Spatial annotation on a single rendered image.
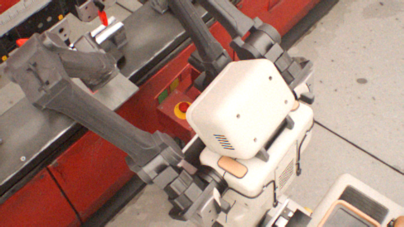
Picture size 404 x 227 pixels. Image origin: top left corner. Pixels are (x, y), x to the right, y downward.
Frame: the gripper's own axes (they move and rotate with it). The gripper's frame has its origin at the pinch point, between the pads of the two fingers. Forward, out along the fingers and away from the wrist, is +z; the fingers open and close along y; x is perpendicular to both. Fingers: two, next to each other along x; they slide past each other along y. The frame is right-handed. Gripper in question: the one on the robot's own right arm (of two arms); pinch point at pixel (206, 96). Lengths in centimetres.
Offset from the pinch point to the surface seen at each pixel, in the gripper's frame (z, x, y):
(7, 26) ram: -40, 41, 45
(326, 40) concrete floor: 75, -113, -17
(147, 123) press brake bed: 30.8, 11.5, 14.8
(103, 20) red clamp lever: -25.3, 14.4, 35.7
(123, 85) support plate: -17.8, 24.0, 18.5
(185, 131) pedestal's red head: 2.5, 14.6, -2.9
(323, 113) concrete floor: 70, -70, -41
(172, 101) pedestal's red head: 2.1, 9.0, 7.8
